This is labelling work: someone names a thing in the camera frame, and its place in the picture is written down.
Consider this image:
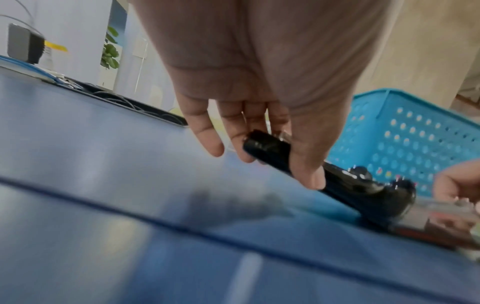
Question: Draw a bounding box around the person's right hand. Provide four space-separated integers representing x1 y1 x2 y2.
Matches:
432 158 480 215

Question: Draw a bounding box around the person's left hand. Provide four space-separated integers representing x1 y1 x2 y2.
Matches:
129 0 395 191

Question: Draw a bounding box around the black handheld tool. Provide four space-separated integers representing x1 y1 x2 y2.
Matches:
242 129 418 230

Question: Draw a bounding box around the blue perforated plastic basket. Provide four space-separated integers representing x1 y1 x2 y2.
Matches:
328 88 480 198

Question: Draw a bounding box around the green leafy plant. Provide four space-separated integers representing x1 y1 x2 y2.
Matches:
99 26 121 70

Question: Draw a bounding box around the yellow tag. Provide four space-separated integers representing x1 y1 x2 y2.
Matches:
43 40 69 53

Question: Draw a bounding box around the grey power adapter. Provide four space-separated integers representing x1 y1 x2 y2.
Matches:
6 23 46 65

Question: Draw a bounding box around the black cable tray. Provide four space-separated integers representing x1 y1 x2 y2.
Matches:
61 78 189 128

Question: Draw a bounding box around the blue cable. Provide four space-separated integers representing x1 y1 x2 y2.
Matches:
0 55 62 84

